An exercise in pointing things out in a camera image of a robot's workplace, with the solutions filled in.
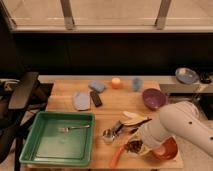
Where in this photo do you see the black rectangular block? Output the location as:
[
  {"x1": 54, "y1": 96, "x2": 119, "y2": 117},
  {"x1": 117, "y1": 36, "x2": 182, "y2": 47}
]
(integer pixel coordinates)
[{"x1": 90, "y1": 91, "x2": 102, "y2": 107}]

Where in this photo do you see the metal measuring cup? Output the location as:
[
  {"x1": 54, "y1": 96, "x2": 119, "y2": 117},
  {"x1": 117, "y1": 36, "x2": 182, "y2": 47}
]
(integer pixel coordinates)
[{"x1": 102, "y1": 121, "x2": 123, "y2": 144}]

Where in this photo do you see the green plastic tray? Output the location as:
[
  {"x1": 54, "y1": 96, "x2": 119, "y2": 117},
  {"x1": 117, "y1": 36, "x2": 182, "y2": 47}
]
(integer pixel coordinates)
[{"x1": 19, "y1": 111, "x2": 95, "y2": 167}]

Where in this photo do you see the small blue cup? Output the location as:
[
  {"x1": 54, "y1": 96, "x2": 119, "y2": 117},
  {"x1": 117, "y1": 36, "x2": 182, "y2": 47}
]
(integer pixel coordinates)
[{"x1": 132, "y1": 78, "x2": 143, "y2": 92}]

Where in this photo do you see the black chair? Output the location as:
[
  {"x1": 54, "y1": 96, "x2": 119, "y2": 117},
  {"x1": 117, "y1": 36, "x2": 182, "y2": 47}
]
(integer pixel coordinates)
[{"x1": 0, "y1": 72, "x2": 48, "y2": 171}]

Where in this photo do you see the blue sponge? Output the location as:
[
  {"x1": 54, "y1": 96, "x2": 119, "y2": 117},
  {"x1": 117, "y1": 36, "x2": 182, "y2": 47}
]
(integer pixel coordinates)
[{"x1": 89, "y1": 80, "x2": 105, "y2": 93}]

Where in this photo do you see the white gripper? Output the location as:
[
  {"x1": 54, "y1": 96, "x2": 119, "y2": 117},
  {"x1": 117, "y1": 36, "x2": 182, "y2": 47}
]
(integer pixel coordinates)
[{"x1": 125, "y1": 122, "x2": 165, "y2": 156}]

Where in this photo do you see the purple bowl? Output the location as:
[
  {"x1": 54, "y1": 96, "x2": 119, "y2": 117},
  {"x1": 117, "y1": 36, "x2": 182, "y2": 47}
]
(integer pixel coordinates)
[{"x1": 142, "y1": 88, "x2": 167, "y2": 110}]

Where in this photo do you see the black handled utensil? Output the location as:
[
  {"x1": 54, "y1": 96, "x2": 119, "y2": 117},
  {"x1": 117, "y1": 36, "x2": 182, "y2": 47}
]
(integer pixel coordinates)
[{"x1": 129, "y1": 119, "x2": 152, "y2": 134}]

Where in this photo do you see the dark object on ledge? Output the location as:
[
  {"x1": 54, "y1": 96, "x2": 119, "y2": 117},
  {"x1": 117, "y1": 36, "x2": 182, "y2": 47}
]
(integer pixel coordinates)
[{"x1": 200, "y1": 72, "x2": 211, "y2": 84}]

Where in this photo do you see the white paper cup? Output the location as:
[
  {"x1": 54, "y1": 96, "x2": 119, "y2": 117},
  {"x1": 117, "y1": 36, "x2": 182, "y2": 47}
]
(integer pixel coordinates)
[{"x1": 126, "y1": 150, "x2": 139, "y2": 158}]

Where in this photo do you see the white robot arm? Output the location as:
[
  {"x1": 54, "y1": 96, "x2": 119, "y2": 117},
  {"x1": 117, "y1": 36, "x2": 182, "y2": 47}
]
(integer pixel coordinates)
[{"x1": 127, "y1": 101, "x2": 213, "y2": 157}]

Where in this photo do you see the orange candle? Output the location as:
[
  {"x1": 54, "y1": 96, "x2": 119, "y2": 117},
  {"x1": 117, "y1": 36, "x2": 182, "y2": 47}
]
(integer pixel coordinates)
[{"x1": 111, "y1": 78, "x2": 121, "y2": 89}]

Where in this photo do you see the silver fork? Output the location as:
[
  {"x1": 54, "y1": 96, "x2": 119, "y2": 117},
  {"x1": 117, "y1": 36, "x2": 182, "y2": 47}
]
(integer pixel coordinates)
[{"x1": 58, "y1": 125, "x2": 90, "y2": 133}]

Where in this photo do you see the orange red bowl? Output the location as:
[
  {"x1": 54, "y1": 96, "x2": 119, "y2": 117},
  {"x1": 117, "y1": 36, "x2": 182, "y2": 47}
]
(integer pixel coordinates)
[{"x1": 151, "y1": 137, "x2": 178, "y2": 161}]

